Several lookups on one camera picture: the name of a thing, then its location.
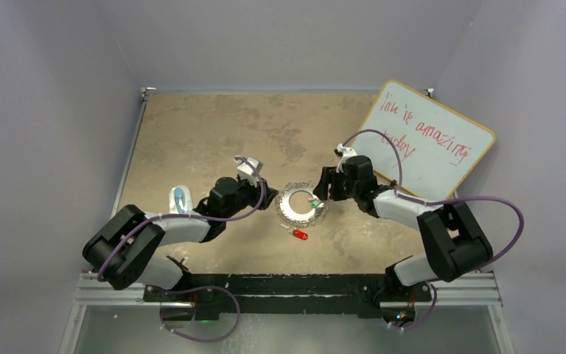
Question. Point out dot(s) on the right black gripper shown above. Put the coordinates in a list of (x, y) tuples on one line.
[(330, 176)]

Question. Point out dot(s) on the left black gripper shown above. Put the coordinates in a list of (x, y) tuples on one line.
[(256, 191)]

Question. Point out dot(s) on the key with green tag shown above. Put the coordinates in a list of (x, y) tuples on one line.
[(315, 203)]

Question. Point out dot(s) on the silver disc with keyrings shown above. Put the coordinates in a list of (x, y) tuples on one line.
[(294, 208)]

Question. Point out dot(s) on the keys with red green tags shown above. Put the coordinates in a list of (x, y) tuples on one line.
[(301, 235)]

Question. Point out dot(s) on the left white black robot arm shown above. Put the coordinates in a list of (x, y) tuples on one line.
[(123, 251)]

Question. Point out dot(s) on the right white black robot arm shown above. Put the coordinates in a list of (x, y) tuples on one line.
[(453, 241)]

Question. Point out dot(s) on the whiteboard with red writing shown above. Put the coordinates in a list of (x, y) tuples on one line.
[(427, 147)]

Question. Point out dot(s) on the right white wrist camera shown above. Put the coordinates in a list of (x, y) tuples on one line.
[(343, 153)]

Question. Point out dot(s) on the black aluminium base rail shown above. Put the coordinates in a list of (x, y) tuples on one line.
[(367, 296)]

